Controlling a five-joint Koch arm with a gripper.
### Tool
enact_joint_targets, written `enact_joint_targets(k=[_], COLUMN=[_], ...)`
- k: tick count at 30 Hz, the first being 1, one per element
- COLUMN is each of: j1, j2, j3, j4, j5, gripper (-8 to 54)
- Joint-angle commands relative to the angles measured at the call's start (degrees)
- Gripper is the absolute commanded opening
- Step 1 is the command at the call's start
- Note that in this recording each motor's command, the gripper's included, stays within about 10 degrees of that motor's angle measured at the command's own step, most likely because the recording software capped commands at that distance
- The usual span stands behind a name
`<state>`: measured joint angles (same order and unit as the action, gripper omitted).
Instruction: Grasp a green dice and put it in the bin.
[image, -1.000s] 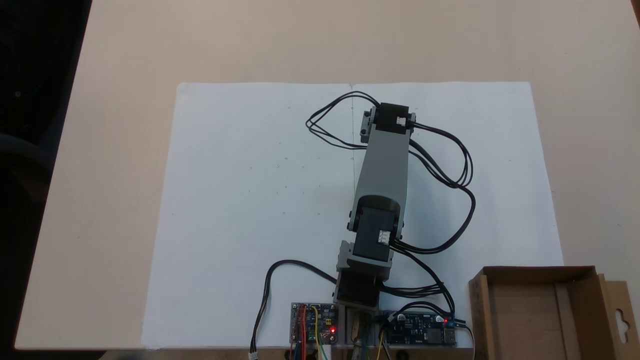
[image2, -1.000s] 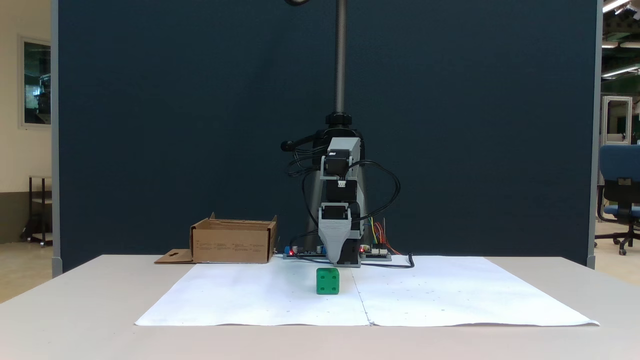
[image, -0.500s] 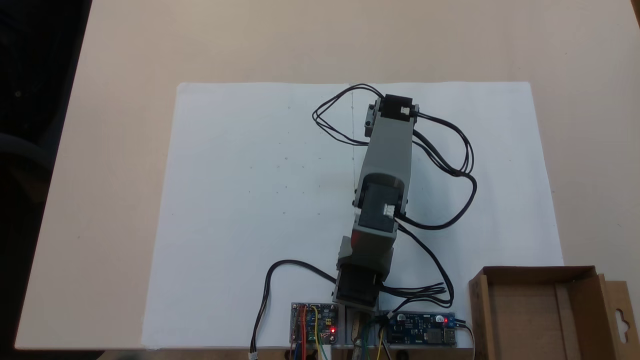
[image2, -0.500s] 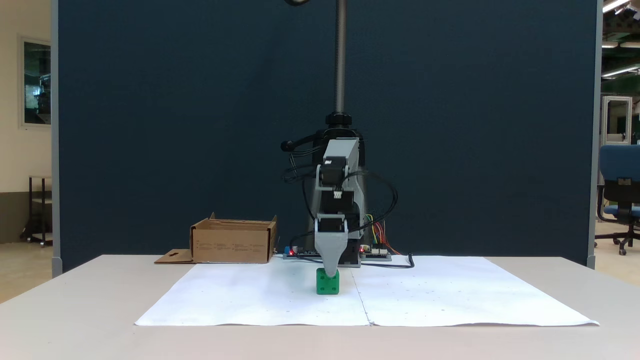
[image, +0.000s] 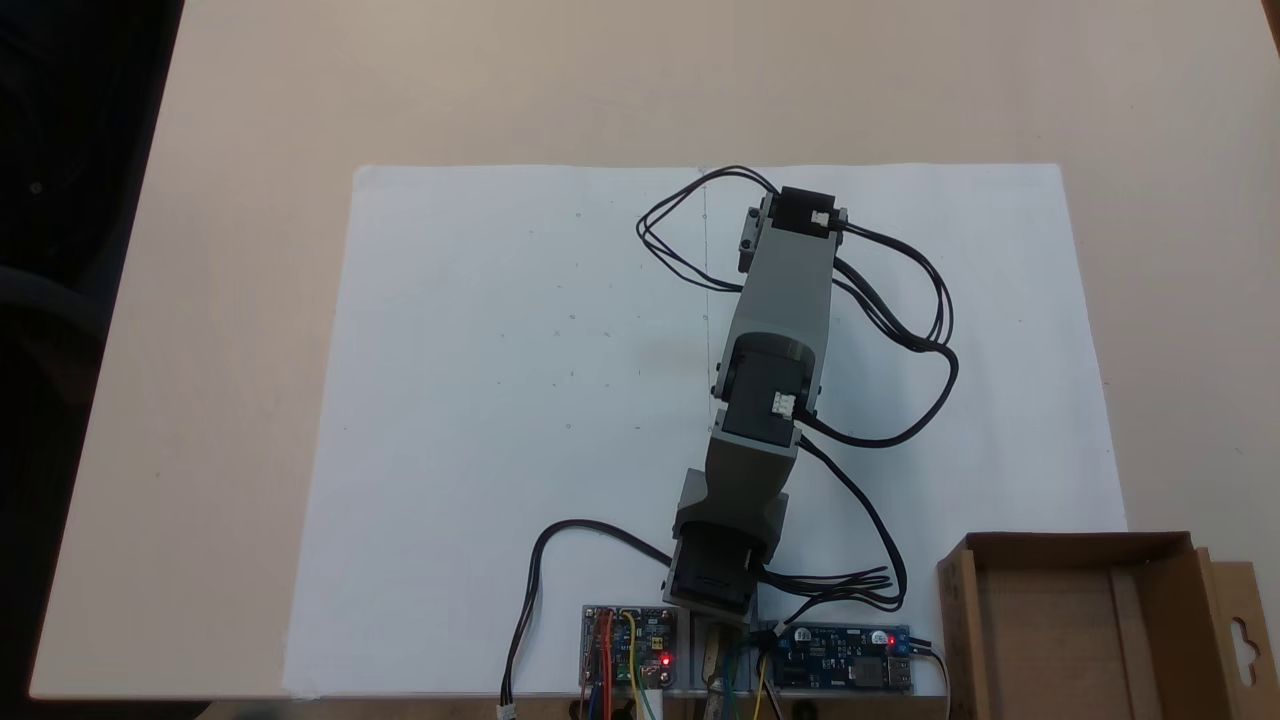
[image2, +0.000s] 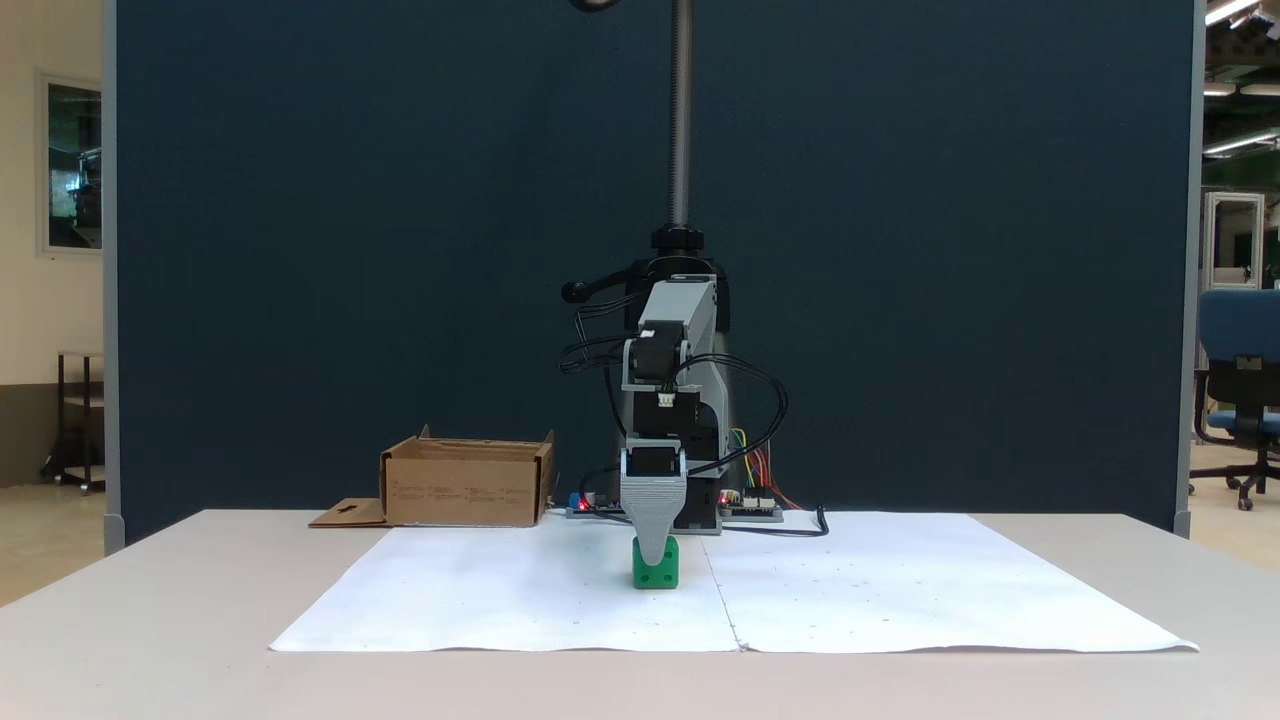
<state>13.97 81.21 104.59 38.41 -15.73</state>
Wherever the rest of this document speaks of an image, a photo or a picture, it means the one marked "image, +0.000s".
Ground blue circuit board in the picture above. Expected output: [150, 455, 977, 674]
[768, 622, 916, 693]

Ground brown cardboard box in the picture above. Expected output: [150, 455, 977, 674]
[935, 531, 1266, 720]

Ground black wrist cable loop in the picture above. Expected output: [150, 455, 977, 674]
[635, 166, 783, 293]

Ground black cable with white plug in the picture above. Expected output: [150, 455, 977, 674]
[499, 519, 681, 719]

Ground black base cable bundle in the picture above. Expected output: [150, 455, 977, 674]
[755, 438, 909, 626]

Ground circuit board with coloured wires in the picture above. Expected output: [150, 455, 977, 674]
[580, 604, 682, 693]

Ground black elbow cable loop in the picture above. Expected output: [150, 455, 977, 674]
[798, 222, 961, 448]

